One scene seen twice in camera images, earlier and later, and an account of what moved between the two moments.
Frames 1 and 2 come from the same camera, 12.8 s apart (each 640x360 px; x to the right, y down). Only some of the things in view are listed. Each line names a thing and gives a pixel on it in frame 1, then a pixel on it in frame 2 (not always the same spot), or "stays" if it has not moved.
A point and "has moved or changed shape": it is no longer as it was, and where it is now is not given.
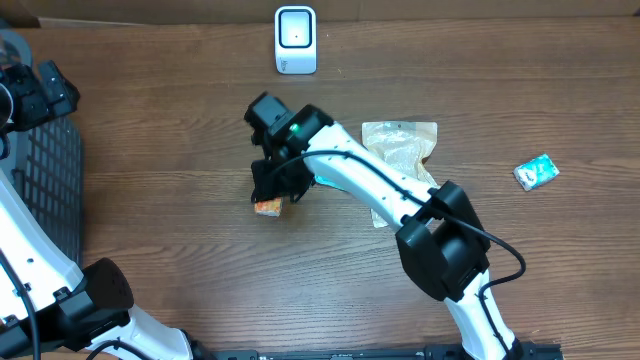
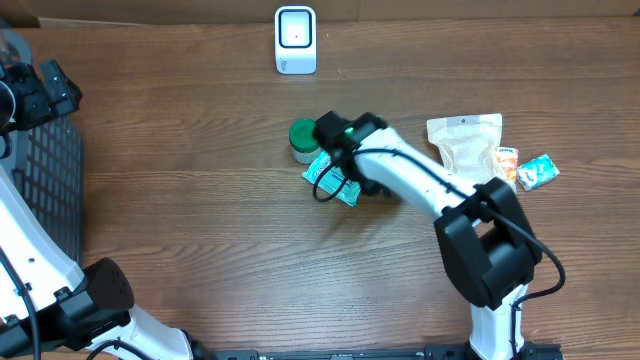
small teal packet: [536, 172] stays
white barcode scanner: [295, 40] stays
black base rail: [554, 352] stays
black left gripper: [48, 89] stays
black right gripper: [275, 187] → [374, 191]
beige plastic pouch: [407, 144] has moved or changed shape
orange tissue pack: [271, 208] → [508, 158]
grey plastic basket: [44, 165] stays
